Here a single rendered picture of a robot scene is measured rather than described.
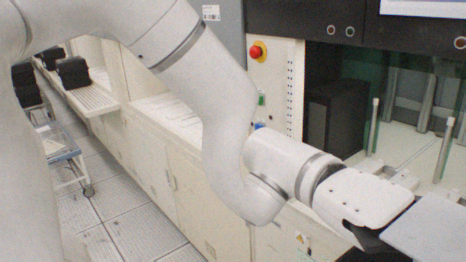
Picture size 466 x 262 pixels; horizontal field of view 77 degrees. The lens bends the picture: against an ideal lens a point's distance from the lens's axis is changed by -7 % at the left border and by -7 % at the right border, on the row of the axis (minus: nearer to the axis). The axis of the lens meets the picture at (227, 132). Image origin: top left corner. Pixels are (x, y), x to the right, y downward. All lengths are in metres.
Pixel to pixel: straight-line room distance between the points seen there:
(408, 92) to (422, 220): 1.34
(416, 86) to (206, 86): 1.41
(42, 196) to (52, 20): 0.21
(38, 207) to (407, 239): 0.43
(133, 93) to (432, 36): 1.94
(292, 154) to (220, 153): 0.12
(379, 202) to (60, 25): 0.43
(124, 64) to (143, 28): 1.89
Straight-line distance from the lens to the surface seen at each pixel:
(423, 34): 0.67
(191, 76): 0.37
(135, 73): 2.27
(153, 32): 0.35
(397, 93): 1.74
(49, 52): 4.28
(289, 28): 0.85
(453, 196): 1.20
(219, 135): 0.41
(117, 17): 0.35
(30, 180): 0.42
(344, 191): 0.43
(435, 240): 0.39
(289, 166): 0.47
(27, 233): 0.45
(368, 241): 0.39
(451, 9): 0.66
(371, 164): 1.25
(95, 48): 3.72
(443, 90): 1.65
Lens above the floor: 1.53
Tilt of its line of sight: 25 degrees down
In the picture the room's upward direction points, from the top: 4 degrees counter-clockwise
